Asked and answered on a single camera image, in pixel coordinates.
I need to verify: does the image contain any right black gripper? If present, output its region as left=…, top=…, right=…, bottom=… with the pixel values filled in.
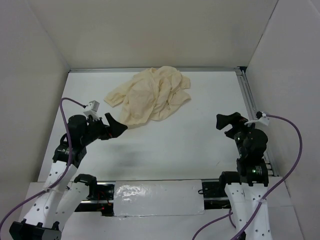
left=216, top=110, right=260, bottom=156

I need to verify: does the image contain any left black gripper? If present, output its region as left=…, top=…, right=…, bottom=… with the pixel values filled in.
left=81, top=112, right=128, bottom=146

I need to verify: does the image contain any cream fabric jacket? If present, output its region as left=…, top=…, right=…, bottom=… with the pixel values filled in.
left=104, top=66, right=191, bottom=126

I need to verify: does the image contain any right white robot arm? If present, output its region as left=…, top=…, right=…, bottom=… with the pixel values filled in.
left=216, top=112, right=273, bottom=240

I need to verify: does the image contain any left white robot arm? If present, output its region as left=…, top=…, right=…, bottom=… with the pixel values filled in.
left=9, top=113, right=128, bottom=240

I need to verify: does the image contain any white front cover sheet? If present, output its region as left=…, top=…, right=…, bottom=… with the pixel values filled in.
left=113, top=180, right=205, bottom=217

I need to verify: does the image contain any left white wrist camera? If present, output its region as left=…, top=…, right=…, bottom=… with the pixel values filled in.
left=83, top=100, right=100, bottom=121

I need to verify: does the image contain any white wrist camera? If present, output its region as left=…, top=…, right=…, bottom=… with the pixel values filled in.
left=244, top=111, right=270, bottom=127
left=83, top=100, right=100, bottom=121

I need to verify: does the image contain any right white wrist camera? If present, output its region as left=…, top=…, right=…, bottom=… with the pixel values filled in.
left=244, top=111, right=270, bottom=127

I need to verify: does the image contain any aluminium frame rail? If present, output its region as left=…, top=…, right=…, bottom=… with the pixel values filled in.
left=68, top=66, right=280, bottom=177

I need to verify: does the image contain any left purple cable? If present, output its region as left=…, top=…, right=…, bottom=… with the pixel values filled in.
left=0, top=97, right=87, bottom=230

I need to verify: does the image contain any purple cable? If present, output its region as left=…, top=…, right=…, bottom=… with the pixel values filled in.
left=192, top=113, right=303, bottom=240
left=0, top=97, right=87, bottom=230

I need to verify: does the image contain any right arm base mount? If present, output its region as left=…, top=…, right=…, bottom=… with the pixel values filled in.
left=198, top=179, right=231, bottom=210

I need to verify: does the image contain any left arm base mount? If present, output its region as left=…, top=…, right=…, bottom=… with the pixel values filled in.
left=75, top=181, right=116, bottom=217

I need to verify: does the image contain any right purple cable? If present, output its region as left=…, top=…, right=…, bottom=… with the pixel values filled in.
left=192, top=113, right=303, bottom=240

